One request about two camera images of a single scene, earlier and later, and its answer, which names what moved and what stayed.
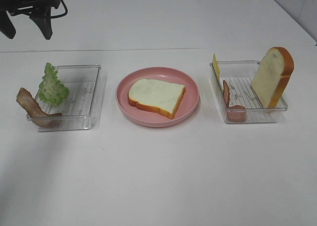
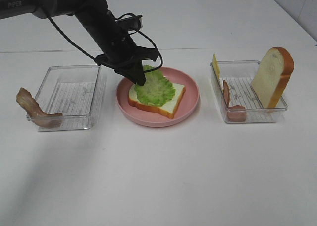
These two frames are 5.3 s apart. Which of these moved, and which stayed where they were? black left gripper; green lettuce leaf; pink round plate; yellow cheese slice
Moved: black left gripper; green lettuce leaf
Stayed: yellow cheese slice; pink round plate
